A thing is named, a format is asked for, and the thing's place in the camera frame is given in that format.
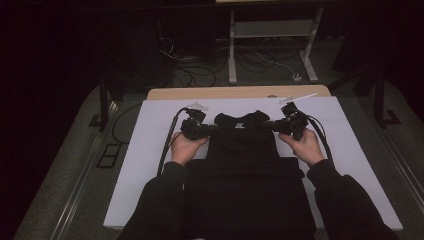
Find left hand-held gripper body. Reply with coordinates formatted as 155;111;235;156
179;101;211;141

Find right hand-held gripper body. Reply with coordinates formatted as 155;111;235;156
279;92;318;141

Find black tank top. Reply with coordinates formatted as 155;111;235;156
181;109;318;240

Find person's left hand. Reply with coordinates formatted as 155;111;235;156
170;131;209;167

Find person's right hand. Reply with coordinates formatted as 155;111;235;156
278;128;326;168

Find wooden table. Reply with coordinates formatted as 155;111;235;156
146;84;332;101

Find white foam board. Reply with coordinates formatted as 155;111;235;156
103;96;404;232

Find black metal stand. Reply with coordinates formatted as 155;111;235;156
328;63;403;129
88;83;113;132

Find white metal stand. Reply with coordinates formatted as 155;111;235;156
215;0;325;85

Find left hand-held gripper cable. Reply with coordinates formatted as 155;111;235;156
156;107;189;177

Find hand-held gripper cable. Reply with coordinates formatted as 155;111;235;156
156;107;189;177
306;114;334;164

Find right hand-held gripper cable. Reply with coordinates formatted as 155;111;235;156
306;114;334;164

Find black coiled floor cable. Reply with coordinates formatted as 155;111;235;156
171;64;218;88

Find white floor cable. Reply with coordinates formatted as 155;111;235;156
248;49;296;76

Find black looped floor cable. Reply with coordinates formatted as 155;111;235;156
111;103;143;145

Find black floor outlet frame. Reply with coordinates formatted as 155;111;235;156
95;143;123;169

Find metal floor rail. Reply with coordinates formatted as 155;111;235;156
49;99;121;240
376;126;424;214

